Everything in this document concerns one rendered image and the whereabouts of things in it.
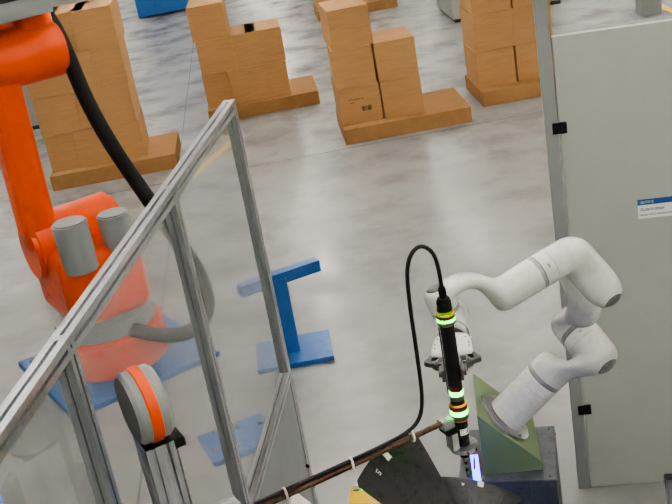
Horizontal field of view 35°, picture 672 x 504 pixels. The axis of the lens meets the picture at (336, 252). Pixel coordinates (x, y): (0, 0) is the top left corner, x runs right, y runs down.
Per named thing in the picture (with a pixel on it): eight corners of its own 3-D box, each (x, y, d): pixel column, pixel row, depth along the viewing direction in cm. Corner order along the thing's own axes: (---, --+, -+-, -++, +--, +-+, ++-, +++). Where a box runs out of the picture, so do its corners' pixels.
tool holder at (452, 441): (453, 462, 255) (448, 427, 251) (437, 450, 260) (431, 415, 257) (484, 447, 258) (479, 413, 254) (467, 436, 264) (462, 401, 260)
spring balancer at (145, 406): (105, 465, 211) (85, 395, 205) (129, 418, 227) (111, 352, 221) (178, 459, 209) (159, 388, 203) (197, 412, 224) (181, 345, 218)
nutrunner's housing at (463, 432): (463, 462, 258) (439, 291, 241) (454, 455, 261) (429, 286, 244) (476, 456, 260) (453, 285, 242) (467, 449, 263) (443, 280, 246)
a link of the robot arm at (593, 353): (540, 365, 340) (592, 312, 332) (576, 409, 330) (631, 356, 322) (522, 362, 331) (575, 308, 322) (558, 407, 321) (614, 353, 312)
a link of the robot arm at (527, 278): (529, 237, 271) (428, 298, 266) (553, 290, 276) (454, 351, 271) (513, 231, 279) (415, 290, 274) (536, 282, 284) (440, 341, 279)
